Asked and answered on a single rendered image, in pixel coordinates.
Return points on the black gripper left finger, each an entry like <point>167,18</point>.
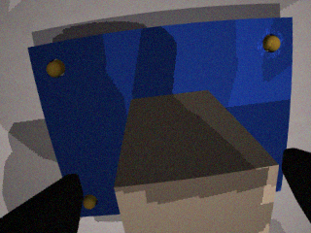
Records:
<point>56,209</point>

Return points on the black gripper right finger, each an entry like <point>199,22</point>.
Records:
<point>297,171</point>

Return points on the blue board with square handle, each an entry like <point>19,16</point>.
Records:
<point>179,128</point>

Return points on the grey base with four posts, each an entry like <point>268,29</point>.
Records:
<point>154,19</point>

